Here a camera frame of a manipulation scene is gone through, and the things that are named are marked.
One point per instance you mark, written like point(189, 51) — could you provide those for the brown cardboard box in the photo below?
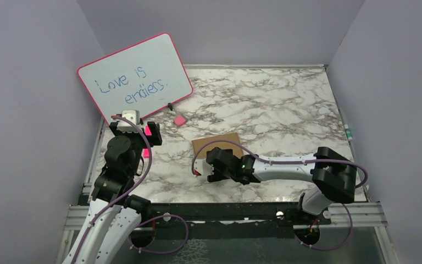
point(234, 137)

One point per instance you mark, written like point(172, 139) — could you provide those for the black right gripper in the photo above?
point(217, 175)

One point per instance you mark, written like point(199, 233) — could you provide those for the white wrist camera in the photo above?
point(128, 117)
point(202, 168)

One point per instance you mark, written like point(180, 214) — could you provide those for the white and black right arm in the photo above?
point(333, 176)

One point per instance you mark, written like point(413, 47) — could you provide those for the pink framed whiteboard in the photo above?
point(145, 77)

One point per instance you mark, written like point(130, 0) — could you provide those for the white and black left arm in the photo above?
point(114, 211)

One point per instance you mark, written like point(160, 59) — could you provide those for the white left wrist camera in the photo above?
point(128, 117)

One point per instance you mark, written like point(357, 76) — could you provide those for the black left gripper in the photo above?
point(155, 138)

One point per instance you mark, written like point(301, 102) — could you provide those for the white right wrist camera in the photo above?
point(202, 168)

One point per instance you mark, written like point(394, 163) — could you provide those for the aluminium frame rail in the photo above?
point(361, 214)

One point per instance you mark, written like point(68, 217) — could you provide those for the green capped marker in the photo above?
point(348, 132)

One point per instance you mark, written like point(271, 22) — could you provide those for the pink and grey eraser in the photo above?
point(180, 120)

